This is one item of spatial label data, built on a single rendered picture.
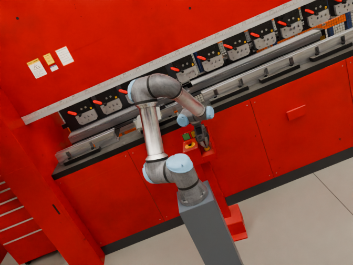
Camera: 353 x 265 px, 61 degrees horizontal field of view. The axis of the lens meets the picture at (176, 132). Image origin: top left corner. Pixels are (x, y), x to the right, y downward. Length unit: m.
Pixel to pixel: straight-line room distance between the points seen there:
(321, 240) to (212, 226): 0.88
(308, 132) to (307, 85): 0.38
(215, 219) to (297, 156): 1.23
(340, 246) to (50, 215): 1.99
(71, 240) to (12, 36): 1.54
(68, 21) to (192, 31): 0.82
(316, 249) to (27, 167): 1.98
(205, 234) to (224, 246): 0.13
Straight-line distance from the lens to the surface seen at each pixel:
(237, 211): 2.36
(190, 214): 1.50
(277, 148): 2.47
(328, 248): 2.18
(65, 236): 2.61
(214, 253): 1.68
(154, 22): 2.13
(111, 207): 2.52
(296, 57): 2.43
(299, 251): 2.18
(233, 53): 2.23
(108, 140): 2.35
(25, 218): 3.06
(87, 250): 2.68
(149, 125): 1.47
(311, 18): 2.44
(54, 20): 2.20
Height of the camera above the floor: 1.67
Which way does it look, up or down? 23 degrees down
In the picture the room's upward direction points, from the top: 24 degrees counter-clockwise
